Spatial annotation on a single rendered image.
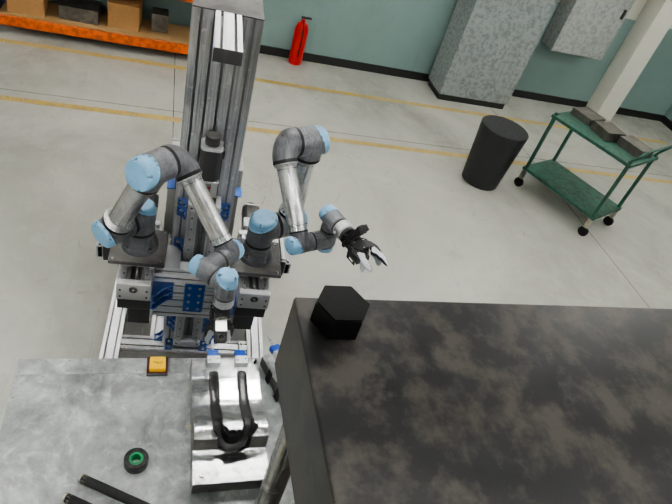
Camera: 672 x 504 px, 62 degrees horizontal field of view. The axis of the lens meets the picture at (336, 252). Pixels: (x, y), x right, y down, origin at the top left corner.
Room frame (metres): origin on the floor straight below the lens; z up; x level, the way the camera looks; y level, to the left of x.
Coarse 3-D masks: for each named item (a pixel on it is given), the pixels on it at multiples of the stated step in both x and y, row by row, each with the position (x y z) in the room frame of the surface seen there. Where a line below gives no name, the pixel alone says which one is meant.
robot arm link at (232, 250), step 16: (192, 160) 1.62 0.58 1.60; (192, 176) 1.58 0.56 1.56; (192, 192) 1.57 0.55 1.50; (208, 192) 1.61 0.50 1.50; (208, 208) 1.56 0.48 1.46; (208, 224) 1.54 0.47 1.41; (224, 224) 1.58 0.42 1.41; (224, 240) 1.53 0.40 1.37; (224, 256) 1.49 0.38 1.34; (240, 256) 1.55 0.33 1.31
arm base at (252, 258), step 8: (248, 248) 1.82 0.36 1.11; (256, 248) 1.82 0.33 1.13; (264, 248) 1.83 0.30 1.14; (248, 256) 1.82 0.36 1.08; (256, 256) 1.81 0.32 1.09; (264, 256) 1.83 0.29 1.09; (272, 256) 1.88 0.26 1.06; (248, 264) 1.80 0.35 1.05; (256, 264) 1.80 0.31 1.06; (264, 264) 1.82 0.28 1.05
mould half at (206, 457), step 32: (192, 384) 1.24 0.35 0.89; (224, 384) 1.29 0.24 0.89; (256, 384) 1.34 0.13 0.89; (192, 416) 1.11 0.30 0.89; (224, 416) 1.14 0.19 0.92; (256, 416) 1.18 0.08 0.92; (192, 448) 1.01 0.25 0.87; (256, 448) 1.09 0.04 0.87; (192, 480) 0.91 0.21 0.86; (224, 480) 0.94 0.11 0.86; (256, 480) 0.98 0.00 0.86
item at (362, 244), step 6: (348, 228) 1.71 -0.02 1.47; (342, 234) 1.69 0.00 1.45; (342, 240) 1.69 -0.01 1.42; (354, 240) 1.66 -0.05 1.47; (360, 240) 1.67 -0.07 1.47; (366, 240) 1.68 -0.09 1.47; (342, 246) 1.70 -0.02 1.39; (348, 246) 1.65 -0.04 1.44; (354, 246) 1.63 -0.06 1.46; (360, 246) 1.64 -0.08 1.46; (366, 246) 1.65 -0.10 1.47; (348, 252) 1.65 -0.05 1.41; (366, 252) 1.65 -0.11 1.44; (348, 258) 1.65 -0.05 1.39; (354, 258) 1.62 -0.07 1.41; (366, 258) 1.65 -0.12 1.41; (354, 264) 1.62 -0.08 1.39
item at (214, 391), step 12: (216, 372) 1.33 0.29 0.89; (240, 372) 1.36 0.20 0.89; (216, 384) 1.28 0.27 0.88; (240, 384) 1.32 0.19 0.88; (216, 396) 1.23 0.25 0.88; (240, 396) 1.27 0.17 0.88; (216, 408) 1.18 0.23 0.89; (240, 408) 1.21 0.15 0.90; (216, 420) 1.11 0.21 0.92; (252, 420) 1.15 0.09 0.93; (216, 432) 1.05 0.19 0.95; (228, 432) 1.07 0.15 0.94; (240, 432) 1.09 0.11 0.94; (252, 432) 1.10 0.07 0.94; (228, 444) 1.07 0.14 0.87; (240, 444) 1.08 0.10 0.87
